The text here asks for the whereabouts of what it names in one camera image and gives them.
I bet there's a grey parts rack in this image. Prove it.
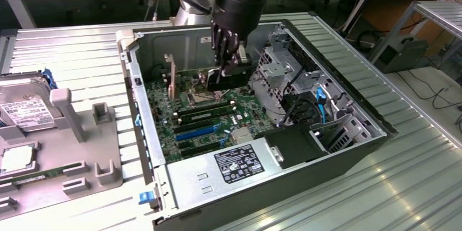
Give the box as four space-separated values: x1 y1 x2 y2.
0 88 125 213

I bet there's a black floor cable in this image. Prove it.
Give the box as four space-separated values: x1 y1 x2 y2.
408 68 462 110

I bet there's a blue disk wire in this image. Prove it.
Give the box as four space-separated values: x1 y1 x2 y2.
314 87 330 127

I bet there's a black power wire bundle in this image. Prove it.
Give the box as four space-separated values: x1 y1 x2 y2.
281 92 324 127

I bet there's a silver CPU chip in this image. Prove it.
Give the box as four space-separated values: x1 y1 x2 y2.
0 146 35 174

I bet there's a blue disk bracket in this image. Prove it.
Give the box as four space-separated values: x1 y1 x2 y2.
41 68 57 91

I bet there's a silver power supply unit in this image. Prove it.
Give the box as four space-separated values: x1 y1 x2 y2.
166 137 288 208

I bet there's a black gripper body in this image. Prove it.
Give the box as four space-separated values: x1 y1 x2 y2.
210 0 266 40

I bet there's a silver disk bay cage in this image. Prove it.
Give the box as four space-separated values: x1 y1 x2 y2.
252 32 328 124

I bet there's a silver hard disk drive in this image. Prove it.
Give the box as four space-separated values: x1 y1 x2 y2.
0 72 58 134

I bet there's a black-labelled RAM stick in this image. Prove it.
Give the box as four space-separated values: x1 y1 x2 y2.
178 107 236 124

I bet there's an open black PC case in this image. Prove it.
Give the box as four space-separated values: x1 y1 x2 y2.
115 19 399 231

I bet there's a green motherboard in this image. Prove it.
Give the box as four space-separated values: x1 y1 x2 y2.
146 67 272 161

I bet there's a grey hanging cable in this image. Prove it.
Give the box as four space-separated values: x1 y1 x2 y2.
149 0 162 22

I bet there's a blue case latch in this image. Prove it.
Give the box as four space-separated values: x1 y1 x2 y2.
138 192 155 205

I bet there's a silver chipset heatsink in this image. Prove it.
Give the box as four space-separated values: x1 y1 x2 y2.
230 128 254 144

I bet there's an aluminium frame table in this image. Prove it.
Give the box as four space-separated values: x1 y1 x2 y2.
368 0 462 145

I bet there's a green RAM stick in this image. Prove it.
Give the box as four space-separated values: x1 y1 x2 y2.
0 168 67 187

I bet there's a grey box device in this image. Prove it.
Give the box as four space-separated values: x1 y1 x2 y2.
373 36 431 74

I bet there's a black expansion slot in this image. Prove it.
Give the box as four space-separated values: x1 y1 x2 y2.
181 143 224 159

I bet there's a CPU socket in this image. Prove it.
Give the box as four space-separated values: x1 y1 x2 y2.
182 90 222 107

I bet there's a graphics card with silver bracket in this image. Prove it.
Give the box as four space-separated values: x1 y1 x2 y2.
164 53 252 100

